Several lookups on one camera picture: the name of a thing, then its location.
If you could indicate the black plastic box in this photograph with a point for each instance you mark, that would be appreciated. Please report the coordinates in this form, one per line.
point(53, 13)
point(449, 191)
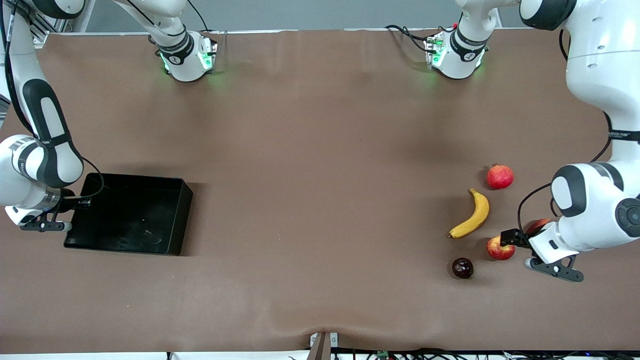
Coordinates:
point(140, 220)

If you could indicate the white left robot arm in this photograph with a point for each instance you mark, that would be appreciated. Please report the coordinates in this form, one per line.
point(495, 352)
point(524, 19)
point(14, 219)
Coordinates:
point(600, 60)

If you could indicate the red pomegranate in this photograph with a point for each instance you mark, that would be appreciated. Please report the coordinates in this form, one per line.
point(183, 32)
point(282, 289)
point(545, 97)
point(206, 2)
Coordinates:
point(500, 177)

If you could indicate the red yellow mango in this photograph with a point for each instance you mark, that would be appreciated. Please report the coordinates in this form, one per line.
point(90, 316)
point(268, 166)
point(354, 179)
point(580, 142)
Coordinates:
point(537, 226)

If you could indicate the dark purple plum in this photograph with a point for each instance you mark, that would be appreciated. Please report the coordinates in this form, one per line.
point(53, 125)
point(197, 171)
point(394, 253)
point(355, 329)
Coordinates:
point(462, 268)

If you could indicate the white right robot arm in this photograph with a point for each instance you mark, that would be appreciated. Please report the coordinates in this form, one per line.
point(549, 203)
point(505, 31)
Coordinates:
point(30, 165)

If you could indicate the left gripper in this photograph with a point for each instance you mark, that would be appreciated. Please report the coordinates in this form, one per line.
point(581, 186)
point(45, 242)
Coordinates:
point(514, 237)

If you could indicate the yellow banana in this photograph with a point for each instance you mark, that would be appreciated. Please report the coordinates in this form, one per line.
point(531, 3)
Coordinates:
point(475, 215)

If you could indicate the red yellow apple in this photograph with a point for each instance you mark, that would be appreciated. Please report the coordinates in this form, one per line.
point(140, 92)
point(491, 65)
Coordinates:
point(500, 252)

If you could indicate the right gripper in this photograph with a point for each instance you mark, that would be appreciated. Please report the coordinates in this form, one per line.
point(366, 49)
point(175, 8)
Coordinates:
point(67, 194)

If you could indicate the aluminium frame profile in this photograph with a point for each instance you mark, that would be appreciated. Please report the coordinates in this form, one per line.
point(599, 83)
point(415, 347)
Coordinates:
point(42, 30)

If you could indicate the brown table cover mat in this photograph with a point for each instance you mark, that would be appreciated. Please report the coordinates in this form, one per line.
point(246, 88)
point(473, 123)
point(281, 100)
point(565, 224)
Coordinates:
point(320, 125)

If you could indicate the grey table clamp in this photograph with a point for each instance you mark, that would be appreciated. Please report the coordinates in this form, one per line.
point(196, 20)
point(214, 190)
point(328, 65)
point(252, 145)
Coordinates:
point(322, 345)

